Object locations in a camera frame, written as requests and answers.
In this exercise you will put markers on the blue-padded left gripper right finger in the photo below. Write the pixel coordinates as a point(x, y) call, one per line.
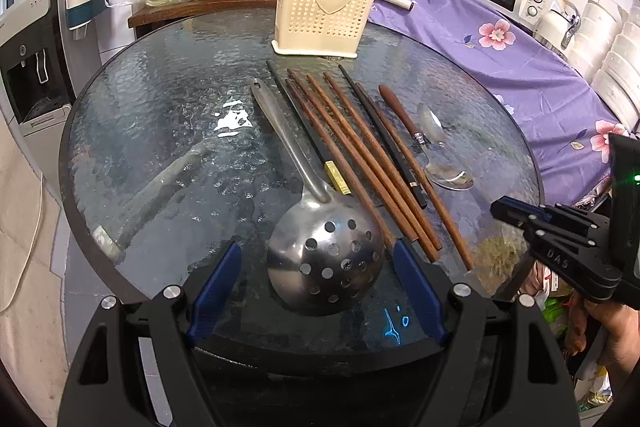
point(421, 295)

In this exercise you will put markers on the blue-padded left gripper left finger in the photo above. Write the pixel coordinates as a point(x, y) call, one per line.
point(208, 289)

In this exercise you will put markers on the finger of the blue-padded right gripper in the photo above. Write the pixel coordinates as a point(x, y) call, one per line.
point(515, 212)

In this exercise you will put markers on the wooden-handled steel spoon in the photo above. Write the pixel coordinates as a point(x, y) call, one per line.
point(452, 178)

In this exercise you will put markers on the steel slotted skimmer ladle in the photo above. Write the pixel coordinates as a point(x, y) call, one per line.
point(326, 251)

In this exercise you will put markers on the small steel spoon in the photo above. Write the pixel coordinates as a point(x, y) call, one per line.
point(431, 126)

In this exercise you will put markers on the black chopstick gold tip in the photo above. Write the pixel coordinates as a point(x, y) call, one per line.
point(332, 172)

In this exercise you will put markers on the person's right hand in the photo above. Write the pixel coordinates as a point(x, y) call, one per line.
point(621, 353)

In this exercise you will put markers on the purple floral cloth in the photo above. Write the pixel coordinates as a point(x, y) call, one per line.
point(563, 120)

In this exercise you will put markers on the round glass table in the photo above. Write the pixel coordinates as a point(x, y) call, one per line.
point(167, 158)

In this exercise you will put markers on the stacked white bowls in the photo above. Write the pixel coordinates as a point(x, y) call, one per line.
point(605, 51)

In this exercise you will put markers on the cream perforated utensil holder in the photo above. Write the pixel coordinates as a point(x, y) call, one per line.
point(320, 27)

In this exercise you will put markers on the water dispenser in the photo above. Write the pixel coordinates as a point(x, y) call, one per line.
point(43, 69)

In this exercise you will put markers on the wooden sink counter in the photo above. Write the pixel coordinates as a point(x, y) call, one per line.
point(148, 19)

